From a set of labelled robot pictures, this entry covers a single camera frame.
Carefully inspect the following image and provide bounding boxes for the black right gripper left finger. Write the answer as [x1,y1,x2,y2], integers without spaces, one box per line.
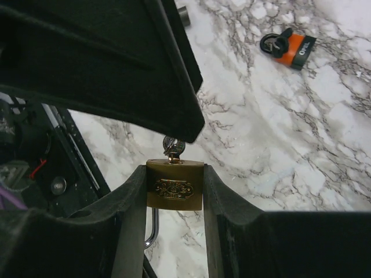
[1,166,147,277]

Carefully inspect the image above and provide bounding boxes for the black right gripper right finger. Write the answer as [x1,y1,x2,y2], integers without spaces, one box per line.
[203,165,370,277]

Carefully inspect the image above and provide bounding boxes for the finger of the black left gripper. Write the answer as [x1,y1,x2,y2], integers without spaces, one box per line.
[1,1,205,143]

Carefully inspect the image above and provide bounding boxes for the brass padlock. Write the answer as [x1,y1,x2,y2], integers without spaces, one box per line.
[144,159,205,249]

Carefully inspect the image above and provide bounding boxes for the orange black padlock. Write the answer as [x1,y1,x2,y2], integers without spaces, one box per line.
[259,28,317,71]

